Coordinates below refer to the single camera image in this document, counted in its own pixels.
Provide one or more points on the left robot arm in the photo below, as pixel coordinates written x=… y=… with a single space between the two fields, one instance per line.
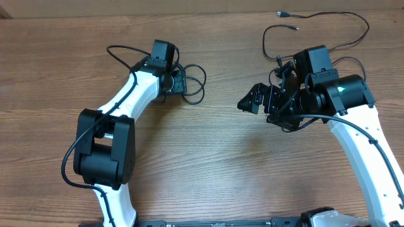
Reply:
x=104 y=149

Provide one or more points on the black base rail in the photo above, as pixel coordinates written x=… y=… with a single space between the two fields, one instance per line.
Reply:
x=272 y=222

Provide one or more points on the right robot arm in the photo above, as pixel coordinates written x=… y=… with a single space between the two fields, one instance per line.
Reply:
x=310 y=89

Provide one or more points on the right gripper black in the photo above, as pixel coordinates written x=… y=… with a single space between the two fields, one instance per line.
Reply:
x=265 y=98

